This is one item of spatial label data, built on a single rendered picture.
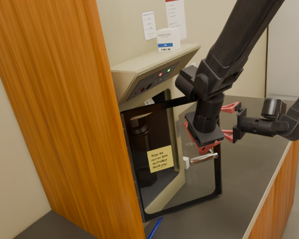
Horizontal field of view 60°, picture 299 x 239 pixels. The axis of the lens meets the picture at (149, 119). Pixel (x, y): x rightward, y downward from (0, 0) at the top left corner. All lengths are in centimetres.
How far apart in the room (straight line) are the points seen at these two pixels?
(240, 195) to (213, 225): 18
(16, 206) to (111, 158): 58
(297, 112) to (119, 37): 57
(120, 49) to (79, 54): 17
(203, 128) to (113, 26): 34
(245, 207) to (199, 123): 48
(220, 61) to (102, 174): 42
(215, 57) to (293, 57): 319
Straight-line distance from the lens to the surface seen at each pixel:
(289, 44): 366
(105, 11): 69
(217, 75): 52
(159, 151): 78
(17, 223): 117
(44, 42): 68
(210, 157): 80
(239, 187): 111
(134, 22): 77
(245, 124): 96
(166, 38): 77
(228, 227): 96
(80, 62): 59
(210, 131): 65
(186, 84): 62
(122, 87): 63
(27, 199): 115
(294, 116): 90
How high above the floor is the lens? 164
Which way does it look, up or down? 24 degrees down
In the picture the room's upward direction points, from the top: 9 degrees counter-clockwise
